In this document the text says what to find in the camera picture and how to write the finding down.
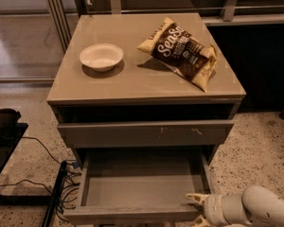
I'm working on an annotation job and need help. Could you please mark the grey drawer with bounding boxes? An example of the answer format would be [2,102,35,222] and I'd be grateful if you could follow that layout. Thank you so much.
[64,149,212,225]
[58,120,234,148]

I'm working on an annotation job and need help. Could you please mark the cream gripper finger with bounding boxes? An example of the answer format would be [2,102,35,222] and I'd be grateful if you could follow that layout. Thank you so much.
[192,215,211,227]
[185,193,208,205]

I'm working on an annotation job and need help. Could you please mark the grey top drawer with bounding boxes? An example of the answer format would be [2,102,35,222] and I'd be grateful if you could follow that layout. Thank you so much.
[58,120,234,148]

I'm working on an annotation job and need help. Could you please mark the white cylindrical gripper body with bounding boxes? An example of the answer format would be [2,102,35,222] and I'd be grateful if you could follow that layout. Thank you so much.
[204,194,247,226]

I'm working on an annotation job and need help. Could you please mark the dark object on stand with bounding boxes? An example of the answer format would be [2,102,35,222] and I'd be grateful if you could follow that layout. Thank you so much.
[0,108,21,137]

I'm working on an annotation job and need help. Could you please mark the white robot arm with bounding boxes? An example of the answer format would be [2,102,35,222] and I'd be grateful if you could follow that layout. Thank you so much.
[186,185,284,227]

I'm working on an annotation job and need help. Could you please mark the black metal stand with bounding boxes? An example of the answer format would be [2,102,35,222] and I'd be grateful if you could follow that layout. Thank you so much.
[0,122,68,227]

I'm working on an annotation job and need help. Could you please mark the metal railing frame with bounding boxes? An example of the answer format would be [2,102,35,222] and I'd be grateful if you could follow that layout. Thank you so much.
[46,0,284,48]

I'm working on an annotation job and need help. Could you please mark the black coiled floor cables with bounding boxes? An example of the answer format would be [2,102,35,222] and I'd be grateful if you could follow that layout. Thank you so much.
[0,136,83,225]

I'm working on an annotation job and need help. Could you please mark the grey three-drawer cabinet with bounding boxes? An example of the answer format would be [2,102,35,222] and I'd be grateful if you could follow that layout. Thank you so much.
[47,14,245,162]

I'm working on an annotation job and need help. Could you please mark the white paper bowl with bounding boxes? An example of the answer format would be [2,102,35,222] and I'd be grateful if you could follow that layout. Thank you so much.
[80,44,123,72]

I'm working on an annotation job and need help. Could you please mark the brown yellow chip bag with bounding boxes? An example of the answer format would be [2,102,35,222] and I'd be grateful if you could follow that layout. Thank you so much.
[137,17,217,92]

